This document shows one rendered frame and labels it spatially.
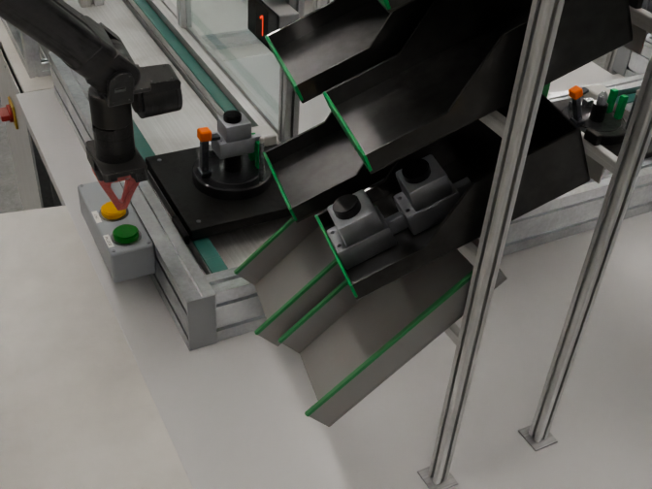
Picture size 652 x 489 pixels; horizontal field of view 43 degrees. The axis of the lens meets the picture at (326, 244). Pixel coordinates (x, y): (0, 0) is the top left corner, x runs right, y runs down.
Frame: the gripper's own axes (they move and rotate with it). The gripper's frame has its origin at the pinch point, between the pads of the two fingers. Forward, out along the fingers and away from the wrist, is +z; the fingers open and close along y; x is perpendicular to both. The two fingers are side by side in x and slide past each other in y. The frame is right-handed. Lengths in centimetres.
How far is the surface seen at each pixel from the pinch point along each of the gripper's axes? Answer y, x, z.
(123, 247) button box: -2.4, 0.9, 6.5
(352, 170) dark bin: -32.1, -21.1, -20.2
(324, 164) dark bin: -28.1, -19.4, -19.1
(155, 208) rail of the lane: 6.0, -7.0, 6.5
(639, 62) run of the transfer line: 26, -139, 11
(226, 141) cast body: 6.3, -20.0, -3.4
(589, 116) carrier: -1, -95, 3
